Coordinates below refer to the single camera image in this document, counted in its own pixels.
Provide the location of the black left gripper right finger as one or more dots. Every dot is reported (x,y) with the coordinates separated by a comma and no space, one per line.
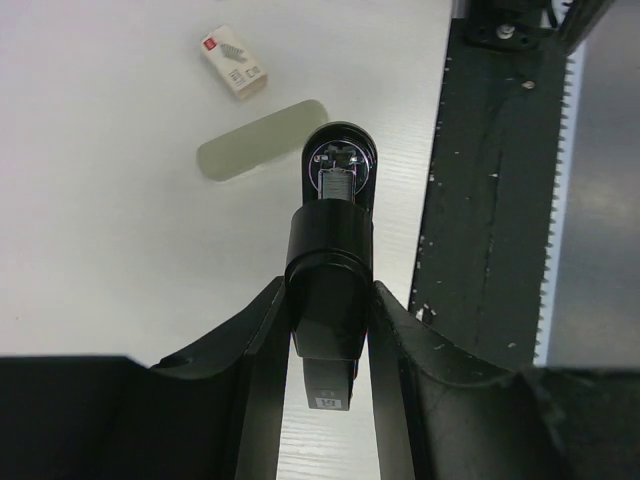
(442,413)

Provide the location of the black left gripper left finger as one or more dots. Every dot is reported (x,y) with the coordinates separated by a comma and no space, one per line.
(212,410)

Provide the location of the black stapler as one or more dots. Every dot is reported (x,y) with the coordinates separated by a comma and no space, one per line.
(329,271)

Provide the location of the grey staple strip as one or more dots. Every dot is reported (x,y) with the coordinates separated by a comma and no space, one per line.
(337,183)

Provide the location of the beige green stapler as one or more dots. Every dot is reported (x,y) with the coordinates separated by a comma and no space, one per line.
(261,141)

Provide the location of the white staple box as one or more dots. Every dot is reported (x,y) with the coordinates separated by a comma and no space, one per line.
(234,62)

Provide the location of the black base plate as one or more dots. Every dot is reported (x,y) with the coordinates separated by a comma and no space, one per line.
(481,253)

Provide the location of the white toothed cable duct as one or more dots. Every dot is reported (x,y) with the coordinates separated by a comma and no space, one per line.
(568,121)

